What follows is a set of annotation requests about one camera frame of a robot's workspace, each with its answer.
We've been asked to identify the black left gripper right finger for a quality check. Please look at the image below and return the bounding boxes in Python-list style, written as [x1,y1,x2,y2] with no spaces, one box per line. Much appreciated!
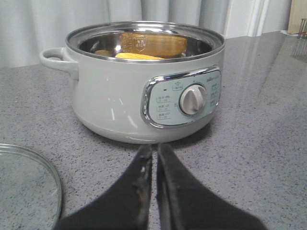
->
[157,144,266,230]

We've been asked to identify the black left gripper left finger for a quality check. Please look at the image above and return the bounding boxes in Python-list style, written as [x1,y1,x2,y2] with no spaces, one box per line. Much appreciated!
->
[54,145,152,230]

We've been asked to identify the glass pot lid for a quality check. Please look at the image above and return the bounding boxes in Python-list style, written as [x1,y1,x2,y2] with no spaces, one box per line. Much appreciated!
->
[0,144,63,230]

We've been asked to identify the yellow corn cob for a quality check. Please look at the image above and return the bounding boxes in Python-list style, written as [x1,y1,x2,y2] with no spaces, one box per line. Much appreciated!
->
[115,52,164,60]

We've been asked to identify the pale green electric pot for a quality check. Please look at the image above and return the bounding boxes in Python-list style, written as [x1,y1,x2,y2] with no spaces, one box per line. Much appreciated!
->
[40,21,225,144]

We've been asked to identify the white curtain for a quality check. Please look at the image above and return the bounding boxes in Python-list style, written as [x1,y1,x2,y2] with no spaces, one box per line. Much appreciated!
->
[0,0,291,68]

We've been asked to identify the beige box with metal rack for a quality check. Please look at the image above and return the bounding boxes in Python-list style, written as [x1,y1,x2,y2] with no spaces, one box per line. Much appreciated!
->
[287,0,307,38]

